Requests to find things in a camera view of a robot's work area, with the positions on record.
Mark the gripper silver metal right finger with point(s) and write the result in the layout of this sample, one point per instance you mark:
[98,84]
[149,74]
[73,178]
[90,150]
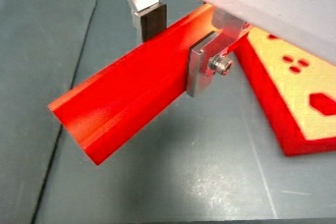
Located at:
[208,54]

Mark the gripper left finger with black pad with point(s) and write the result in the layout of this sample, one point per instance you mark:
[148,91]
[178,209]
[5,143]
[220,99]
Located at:
[148,17]

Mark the red arch bar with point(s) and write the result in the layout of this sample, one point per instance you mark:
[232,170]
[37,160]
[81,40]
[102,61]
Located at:
[105,110]

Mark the red shape sorter block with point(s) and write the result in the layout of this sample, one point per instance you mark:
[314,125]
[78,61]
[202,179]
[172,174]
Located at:
[294,87]

